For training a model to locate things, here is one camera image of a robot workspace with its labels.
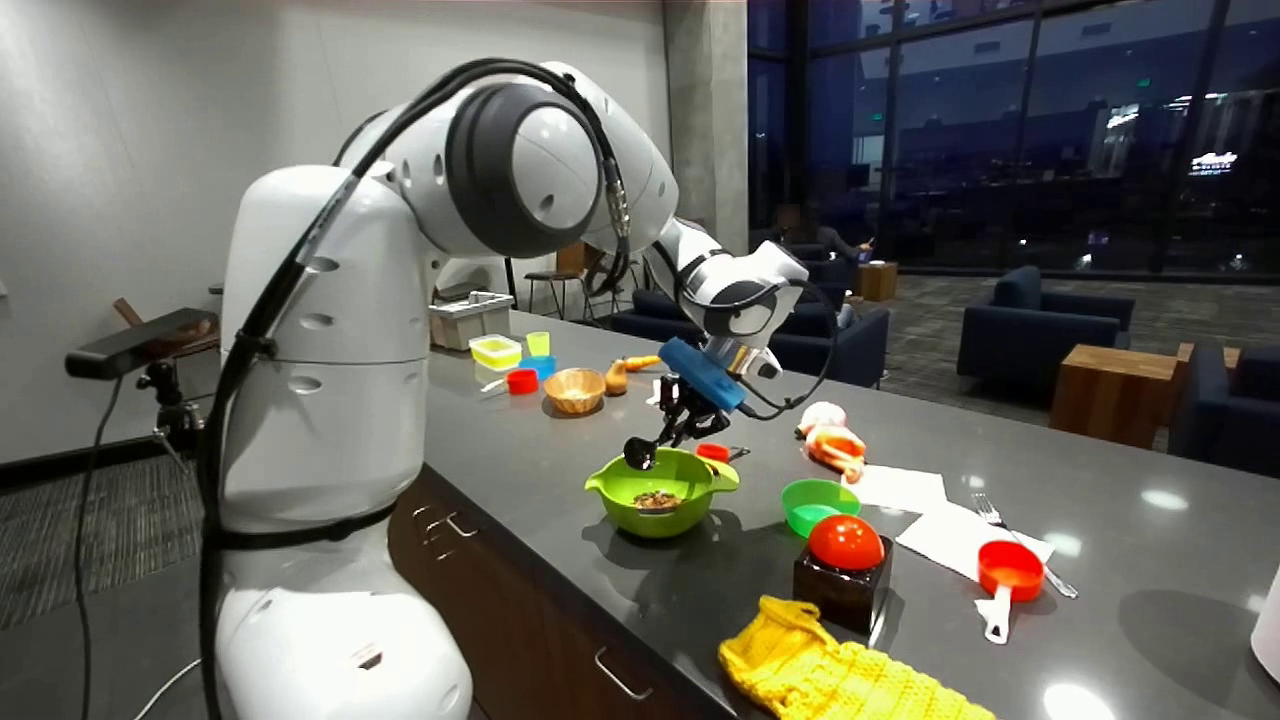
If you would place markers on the small blue plastic item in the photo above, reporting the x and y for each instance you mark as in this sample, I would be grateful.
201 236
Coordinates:
541 366

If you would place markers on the folded white paper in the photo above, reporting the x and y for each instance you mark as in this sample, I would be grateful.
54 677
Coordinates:
655 394

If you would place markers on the red orange ball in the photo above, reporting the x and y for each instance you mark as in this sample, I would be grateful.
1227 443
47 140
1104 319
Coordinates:
845 546

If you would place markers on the dark blue armchair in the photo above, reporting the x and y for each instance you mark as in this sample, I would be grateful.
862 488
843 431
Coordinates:
1040 334

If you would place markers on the grey concrete pillar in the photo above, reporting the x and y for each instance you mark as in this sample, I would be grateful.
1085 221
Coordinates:
705 106

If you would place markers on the tan toy gourd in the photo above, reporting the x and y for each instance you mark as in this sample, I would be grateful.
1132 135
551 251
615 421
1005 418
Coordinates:
616 383

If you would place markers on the dark wooden block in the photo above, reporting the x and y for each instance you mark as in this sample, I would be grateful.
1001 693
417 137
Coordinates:
843 603

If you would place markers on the small white paper sheet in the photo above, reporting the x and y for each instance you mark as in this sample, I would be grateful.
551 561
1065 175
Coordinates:
906 488

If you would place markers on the brown food bits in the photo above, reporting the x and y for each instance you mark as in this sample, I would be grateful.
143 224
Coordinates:
663 501

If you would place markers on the dark glass window wall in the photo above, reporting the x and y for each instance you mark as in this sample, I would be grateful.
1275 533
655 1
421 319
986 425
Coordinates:
1013 135

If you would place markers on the blue toy object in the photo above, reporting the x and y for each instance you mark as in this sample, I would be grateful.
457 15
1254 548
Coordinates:
700 372

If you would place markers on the green mixing bowl with spout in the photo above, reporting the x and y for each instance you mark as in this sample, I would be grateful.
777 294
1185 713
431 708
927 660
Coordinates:
643 520

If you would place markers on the small red measuring cup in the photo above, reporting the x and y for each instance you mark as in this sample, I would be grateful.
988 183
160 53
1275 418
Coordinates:
522 383

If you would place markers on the yellow plastic container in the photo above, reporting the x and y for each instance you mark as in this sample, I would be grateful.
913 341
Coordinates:
495 352

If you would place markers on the large red measuring cup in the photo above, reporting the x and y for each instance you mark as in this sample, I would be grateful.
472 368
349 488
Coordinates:
1009 565

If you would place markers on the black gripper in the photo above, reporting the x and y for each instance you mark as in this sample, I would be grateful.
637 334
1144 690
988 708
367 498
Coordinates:
691 406

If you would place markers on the black stereo camera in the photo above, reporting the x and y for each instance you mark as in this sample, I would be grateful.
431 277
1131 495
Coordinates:
132 346

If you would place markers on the small wooden stool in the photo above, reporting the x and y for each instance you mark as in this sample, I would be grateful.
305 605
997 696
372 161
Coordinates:
876 280

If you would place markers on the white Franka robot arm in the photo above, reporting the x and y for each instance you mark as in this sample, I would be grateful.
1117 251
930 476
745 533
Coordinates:
333 372

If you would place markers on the wicker basket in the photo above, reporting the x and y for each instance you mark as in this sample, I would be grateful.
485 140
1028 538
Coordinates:
573 394

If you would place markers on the large white paper sheet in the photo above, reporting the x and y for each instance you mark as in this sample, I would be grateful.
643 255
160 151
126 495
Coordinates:
954 540

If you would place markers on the small green plastic bowl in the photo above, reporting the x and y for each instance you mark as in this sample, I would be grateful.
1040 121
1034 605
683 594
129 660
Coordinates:
816 504

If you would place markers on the small green cup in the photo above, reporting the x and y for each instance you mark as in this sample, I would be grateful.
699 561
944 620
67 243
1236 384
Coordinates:
539 346

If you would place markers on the small red plastic cup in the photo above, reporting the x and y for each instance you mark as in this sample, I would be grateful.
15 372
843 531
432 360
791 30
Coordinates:
713 452

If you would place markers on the clear metal tray container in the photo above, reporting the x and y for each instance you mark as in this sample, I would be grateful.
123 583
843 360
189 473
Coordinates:
467 326

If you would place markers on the white orange plush toy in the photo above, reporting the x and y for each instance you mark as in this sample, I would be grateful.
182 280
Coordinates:
838 450

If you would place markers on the wooden cube side table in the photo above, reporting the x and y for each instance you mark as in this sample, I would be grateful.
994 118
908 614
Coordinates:
1112 394

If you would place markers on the seated person in dark clothes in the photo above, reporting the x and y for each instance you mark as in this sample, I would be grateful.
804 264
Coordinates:
820 247

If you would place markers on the yellow knitted cloth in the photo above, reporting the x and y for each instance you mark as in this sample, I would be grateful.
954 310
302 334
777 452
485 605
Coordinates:
825 672

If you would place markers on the brown wooden counter cabinet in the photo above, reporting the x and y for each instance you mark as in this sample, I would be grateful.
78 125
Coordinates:
532 641

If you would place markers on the black camera tripod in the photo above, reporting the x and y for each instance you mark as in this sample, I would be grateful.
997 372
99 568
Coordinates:
167 406

